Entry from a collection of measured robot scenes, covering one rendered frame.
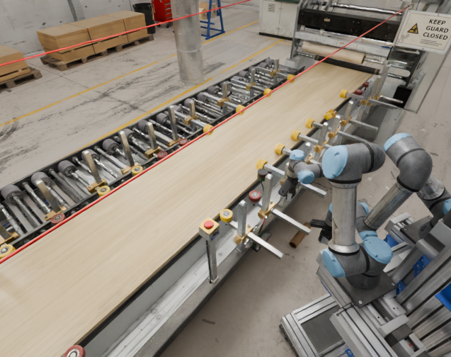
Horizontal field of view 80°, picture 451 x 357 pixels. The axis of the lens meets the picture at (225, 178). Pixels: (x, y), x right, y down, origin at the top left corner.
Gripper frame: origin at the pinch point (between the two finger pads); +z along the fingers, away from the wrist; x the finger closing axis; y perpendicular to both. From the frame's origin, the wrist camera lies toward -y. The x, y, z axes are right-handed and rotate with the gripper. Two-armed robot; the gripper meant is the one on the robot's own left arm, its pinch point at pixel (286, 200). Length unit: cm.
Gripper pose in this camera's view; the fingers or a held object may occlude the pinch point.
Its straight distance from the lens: 169.9
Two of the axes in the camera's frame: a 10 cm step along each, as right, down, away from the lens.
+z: 0.1, 7.3, 6.8
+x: -7.6, -4.3, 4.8
